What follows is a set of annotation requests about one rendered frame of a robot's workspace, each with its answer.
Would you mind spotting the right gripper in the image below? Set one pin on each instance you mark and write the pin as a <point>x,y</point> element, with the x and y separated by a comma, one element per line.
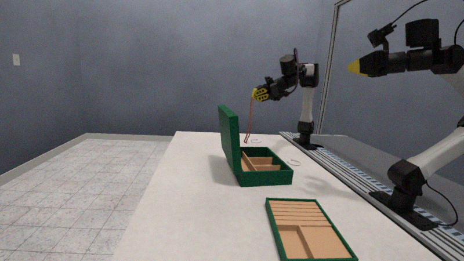
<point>259,92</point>

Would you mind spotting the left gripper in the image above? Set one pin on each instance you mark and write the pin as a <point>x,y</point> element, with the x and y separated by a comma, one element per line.
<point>379,63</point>

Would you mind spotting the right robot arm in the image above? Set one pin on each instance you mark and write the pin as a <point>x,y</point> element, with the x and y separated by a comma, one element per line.
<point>308,80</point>

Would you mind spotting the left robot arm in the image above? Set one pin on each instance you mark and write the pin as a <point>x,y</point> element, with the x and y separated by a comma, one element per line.
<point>409,175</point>

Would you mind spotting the green jewelry box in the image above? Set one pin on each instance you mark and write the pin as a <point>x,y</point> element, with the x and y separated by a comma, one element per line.
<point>252,166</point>

